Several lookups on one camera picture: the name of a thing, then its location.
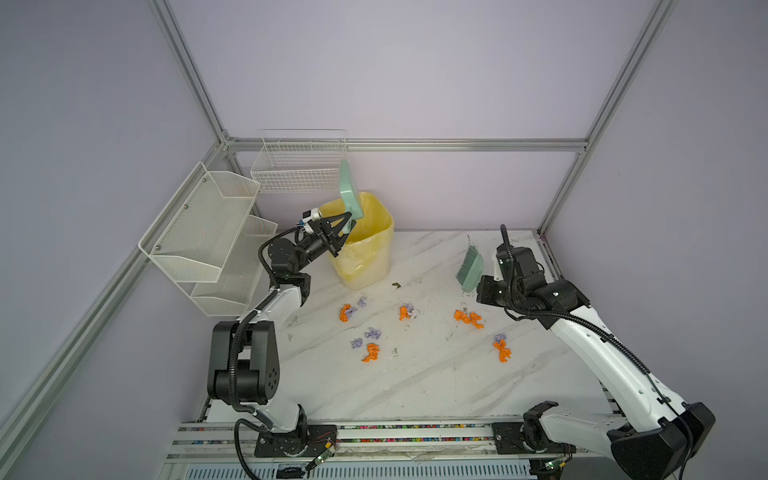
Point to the green hand brush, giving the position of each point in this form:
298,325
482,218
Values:
471,269

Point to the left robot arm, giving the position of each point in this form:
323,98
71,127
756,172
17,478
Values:
244,364

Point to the aluminium frame back beam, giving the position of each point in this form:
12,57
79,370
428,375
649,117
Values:
416,145

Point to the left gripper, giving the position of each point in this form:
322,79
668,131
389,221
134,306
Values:
330,240

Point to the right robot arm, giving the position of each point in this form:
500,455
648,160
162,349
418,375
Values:
656,432

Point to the orange purple scrap near bin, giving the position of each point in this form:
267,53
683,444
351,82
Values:
347,311

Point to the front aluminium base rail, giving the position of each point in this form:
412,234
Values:
456,449

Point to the white mesh two-tier shelf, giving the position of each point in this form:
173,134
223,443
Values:
206,240

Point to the aluminium table edge rail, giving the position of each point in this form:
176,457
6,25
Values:
557,272

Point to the orange purple scrap centre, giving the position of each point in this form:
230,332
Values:
408,311

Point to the aluminium frame corner post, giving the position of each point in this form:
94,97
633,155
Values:
638,53

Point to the orange purple scrap right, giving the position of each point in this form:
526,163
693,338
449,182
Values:
500,344

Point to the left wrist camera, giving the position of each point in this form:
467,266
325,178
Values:
310,215

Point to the green plastic dustpan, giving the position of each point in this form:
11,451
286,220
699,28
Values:
349,193

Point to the yellow lined trash bin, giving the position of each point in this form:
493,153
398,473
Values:
365,257

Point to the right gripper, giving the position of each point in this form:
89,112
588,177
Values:
481,295

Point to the white wire basket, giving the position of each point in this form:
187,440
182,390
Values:
299,160

